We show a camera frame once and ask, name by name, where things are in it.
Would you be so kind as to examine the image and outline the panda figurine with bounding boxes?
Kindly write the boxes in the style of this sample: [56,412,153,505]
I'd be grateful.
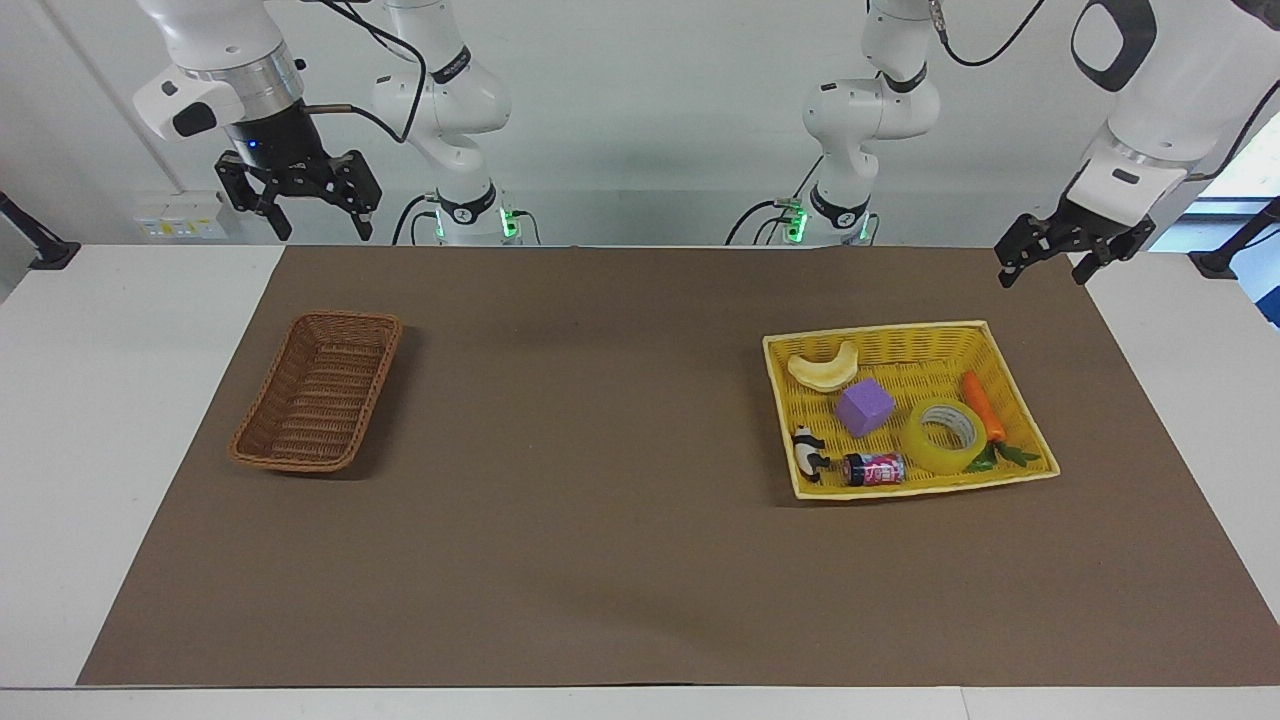
[791,425,832,485]

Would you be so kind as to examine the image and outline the black cable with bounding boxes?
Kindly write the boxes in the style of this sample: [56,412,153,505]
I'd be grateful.
[1188,78,1280,183]
[391,193,442,247]
[725,155,826,247]
[303,0,429,144]
[930,0,1047,69]

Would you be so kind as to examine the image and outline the black stand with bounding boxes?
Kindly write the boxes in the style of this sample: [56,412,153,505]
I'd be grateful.
[1188,196,1280,280]
[0,190,82,272]

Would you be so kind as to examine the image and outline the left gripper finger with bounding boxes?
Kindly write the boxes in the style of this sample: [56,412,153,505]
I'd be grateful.
[1071,224,1157,287]
[994,212,1067,290]

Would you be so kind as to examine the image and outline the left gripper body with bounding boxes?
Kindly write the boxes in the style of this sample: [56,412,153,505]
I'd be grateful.
[1049,194,1138,247]

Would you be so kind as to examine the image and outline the yellow tape roll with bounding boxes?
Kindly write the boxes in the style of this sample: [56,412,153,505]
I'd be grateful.
[906,397,990,477]

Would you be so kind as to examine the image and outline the yellow woven basket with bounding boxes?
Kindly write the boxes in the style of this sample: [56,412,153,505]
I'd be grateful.
[762,320,1062,501]

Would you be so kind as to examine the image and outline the purple cube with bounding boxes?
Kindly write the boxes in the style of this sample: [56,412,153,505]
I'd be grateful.
[835,377,897,439]

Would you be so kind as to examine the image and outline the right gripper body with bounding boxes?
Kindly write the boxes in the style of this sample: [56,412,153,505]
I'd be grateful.
[223,102,342,197]

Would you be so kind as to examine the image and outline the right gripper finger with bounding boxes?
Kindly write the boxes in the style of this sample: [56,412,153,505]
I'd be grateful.
[319,149,384,242]
[214,151,292,244]

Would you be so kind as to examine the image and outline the brown wicker basket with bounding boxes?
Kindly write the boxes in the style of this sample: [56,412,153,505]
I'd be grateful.
[228,310,405,474]

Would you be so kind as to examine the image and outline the cream banana toy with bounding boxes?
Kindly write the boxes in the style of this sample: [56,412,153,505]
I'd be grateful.
[786,340,861,394]

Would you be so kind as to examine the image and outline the orange toy carrot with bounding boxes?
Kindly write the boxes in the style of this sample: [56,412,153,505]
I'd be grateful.
[961,370,1042,473]

